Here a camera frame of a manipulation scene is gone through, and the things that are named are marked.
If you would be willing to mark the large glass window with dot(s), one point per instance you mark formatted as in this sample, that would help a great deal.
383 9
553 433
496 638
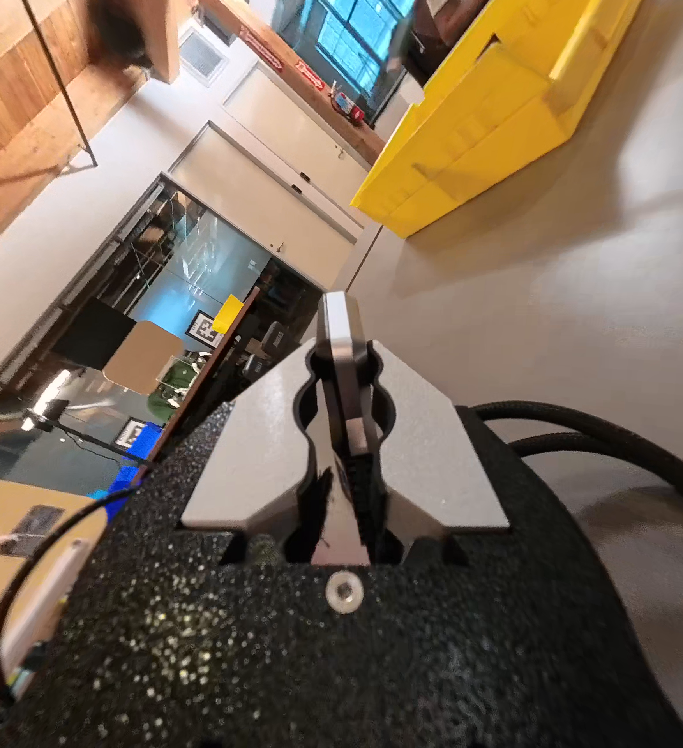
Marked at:
347 41

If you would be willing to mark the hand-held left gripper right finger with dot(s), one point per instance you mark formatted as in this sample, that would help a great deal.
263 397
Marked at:
435 467

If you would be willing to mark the yellow paper sign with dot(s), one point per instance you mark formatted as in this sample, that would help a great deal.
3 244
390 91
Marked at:
227 315

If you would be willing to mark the black monitor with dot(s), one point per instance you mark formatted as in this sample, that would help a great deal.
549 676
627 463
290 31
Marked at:
93 330

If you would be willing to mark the red fire extinguisher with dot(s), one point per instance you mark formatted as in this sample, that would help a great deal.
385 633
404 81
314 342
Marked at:
350 108

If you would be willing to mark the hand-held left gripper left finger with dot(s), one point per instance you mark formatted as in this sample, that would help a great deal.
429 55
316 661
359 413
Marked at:
248 467

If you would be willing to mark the red wall sign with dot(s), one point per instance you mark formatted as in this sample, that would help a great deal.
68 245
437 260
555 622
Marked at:
310 76
262 49

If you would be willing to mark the grey port hub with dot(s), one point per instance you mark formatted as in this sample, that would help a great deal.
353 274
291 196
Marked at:
341 333

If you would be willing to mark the printed marker tag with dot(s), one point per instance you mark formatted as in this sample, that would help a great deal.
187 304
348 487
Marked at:
204 330
131 435

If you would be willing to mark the white wall vent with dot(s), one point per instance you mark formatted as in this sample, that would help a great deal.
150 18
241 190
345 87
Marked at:
201 55

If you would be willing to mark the yellow plastic bin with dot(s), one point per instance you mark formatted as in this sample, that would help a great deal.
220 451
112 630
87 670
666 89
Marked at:
481 134

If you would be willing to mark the stack of blue bins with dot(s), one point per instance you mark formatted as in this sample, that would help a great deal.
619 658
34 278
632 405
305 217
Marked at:
128 479

